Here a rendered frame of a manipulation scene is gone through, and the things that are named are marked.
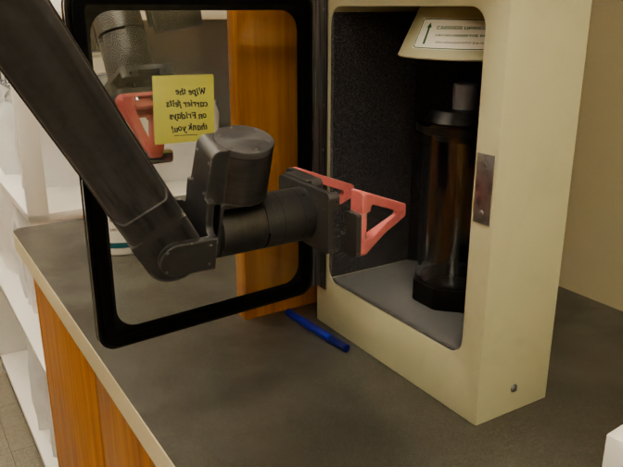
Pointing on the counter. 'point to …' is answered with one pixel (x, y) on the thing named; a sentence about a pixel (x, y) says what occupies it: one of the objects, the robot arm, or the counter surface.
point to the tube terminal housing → (561, 178)
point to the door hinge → (320, 115)
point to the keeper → (484, 180)
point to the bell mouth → (446, 34)
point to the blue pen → (318, 330)
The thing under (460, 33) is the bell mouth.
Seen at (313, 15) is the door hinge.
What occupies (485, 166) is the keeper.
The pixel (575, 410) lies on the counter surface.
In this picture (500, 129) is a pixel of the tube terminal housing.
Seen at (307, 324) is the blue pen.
